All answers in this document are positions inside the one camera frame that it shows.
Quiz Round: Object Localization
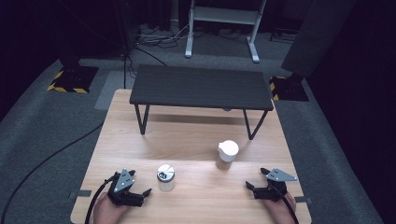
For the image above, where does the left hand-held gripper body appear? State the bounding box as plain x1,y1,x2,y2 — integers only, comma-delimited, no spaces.
106,168,146,208

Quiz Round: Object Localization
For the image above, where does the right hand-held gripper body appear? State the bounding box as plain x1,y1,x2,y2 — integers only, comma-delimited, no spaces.
253,167,298,203

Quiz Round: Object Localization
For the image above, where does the glass jar with silver lid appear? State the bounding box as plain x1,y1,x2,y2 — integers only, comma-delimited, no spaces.
156,163,176,192

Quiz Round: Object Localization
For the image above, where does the white cup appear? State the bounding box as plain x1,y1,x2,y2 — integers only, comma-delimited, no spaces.
215,139,240,171

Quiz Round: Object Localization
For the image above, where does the black desktop shelf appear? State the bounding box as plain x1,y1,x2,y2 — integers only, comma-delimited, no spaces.
129,63,275,141

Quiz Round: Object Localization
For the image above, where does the person's right hand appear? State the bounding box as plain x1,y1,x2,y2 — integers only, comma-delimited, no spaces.
264,192,297,224

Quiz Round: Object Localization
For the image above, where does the person's left hand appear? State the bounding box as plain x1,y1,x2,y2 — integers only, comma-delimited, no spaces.
92,192,132,224

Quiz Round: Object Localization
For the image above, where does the black yellow-striped floor plate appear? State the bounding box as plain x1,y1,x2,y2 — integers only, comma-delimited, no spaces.
46,64,100,94
269,76,310,102

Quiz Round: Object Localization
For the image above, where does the dark metal pole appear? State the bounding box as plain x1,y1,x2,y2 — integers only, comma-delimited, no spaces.
113,0,133,90

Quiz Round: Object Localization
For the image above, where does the grey panel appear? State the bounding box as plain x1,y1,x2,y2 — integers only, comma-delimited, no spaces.
280,0,358,78

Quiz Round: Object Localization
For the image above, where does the white metal stand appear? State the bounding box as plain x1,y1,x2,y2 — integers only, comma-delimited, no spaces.
185,0,269,63

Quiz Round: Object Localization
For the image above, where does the right hand-held gripper cable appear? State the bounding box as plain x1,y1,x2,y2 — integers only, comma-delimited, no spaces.
274,184,300,224

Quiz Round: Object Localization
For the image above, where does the hand-held gripper cable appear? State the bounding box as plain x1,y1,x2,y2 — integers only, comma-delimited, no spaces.
84,175,119,224
274,184,300,224

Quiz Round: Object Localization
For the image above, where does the left hand-held gripper cable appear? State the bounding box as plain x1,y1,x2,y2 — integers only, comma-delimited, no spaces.
84,175,119,224

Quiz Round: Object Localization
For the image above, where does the black floor cable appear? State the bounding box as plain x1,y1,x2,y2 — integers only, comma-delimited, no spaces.
0,122,105,223

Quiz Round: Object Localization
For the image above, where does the bundle of floor cables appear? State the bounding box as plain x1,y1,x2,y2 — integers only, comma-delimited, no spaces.
134,22,191,49

